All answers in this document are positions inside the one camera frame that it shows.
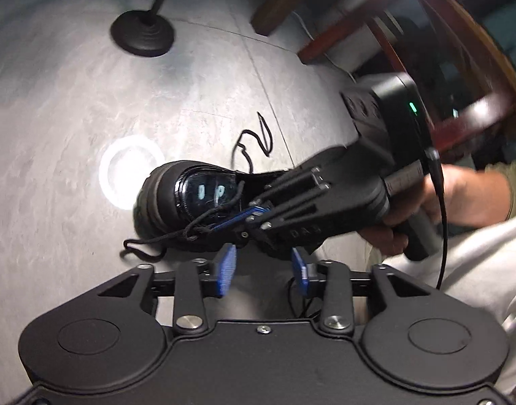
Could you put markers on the black shoelace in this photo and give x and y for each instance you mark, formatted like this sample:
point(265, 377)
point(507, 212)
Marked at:
point(194, 231)

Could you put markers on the person's right hand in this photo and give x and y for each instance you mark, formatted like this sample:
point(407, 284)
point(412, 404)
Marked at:
point(468, 194)

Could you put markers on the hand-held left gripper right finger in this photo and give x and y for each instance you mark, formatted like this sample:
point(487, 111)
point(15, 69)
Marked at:
point(300, 276)

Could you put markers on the brown wooden table leg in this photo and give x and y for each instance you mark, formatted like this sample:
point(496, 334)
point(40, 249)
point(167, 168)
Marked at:
point(274, 4)

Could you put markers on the black round-base stand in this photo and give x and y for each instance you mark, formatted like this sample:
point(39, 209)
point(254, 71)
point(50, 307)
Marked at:
point(142, 33)

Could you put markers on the person's white pants leg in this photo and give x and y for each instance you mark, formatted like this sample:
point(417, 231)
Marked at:
point(485, 270)

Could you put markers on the dark red wooden chair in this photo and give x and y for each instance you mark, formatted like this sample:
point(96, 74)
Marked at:
point(473, 118)

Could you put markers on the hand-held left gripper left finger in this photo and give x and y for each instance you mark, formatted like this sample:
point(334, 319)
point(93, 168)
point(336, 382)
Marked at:
point(226, 270)

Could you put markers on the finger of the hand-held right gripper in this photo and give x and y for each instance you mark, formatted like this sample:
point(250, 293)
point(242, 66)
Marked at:
point(291, 185)
point(241, 219)

